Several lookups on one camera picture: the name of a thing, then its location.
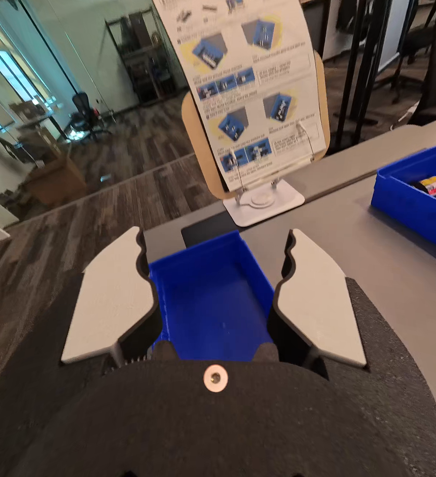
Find cardboard box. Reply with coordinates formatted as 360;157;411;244
24;155;88;207

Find printed instruction sheet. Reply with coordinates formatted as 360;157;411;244
153;0;327;192

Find blue plastic bin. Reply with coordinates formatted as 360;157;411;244
371;140;436;258
148;230;276;363

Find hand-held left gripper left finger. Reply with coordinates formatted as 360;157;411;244
61;226;163;369

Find black stand poles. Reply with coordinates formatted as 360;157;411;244
331;0;394;153

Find metal shelf rack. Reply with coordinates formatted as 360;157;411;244
106;7;176;107

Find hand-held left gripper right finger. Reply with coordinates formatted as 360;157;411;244
267;228;368;369

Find black table pad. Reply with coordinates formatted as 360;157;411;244
181;212;238;248

